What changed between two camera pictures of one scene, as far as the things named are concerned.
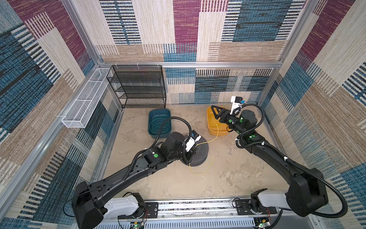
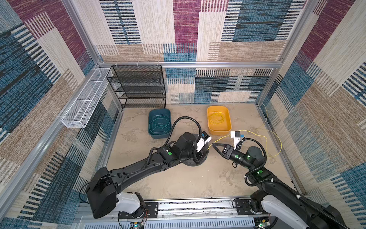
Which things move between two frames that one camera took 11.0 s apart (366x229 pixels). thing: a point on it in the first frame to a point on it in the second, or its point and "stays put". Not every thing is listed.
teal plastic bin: [156, 117] stays put
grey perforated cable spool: [201, 151] stays put
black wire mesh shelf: [139, 86] stays put
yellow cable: [200, 173] to [248, 130]
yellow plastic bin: [215, 127] stays put
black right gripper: [222, 110] to [227, 151]
